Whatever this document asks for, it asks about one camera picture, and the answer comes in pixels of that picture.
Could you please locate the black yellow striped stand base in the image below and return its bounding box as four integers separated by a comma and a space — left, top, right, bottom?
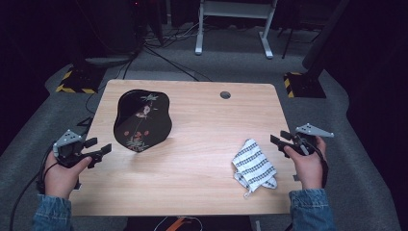
55, 64, 107, 94
283, 71, 327, 99

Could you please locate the right hand-held gripper cable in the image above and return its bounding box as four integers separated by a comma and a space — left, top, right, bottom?
312, 142, 330, 189

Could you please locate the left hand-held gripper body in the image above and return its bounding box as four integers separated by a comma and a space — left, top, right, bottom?
52, 129, 97, 169

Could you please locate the grey flat stand plate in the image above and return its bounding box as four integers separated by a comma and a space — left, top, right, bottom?
84, 55, 133, 67

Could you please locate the orange strap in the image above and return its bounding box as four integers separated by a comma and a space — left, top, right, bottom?
166, 216, 194, 231

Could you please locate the left hand-held gripper cable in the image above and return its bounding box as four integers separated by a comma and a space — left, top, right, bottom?
36, 145, 61, 195

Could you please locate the white desk frame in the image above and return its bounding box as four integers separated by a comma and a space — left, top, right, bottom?
194, 0, 279, 60

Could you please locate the person's right hand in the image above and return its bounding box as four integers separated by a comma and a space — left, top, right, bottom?
283, 136, 327, 191

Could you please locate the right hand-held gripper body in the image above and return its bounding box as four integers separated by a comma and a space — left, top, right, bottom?
287, 122, 335, 158

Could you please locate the hand-held gripper cable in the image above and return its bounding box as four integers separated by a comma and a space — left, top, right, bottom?
36, 145, 61, 195
312, 142, 330, 189

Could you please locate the person's left hand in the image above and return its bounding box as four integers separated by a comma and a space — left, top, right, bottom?
43, 150, 93, 200

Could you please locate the long black floor cable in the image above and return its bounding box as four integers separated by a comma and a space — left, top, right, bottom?
9, 116, 94, 231

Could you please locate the bundle of floor cables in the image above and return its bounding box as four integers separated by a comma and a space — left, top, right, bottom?
142, 20, 214, 83

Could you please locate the thin white cable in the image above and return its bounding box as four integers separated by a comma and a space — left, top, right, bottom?
153, 215, 206, 231

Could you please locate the dark slanted pole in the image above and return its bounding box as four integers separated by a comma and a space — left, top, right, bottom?
301, 0, 350, 78

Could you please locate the thin black tripod leg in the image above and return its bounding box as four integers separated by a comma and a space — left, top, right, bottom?
281, 27, 296, 60

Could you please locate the black printed bag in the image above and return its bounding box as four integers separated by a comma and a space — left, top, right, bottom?
113, 89, 173, 153

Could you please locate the white striped cloth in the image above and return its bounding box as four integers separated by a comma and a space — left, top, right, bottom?
231, 138, 278, 198

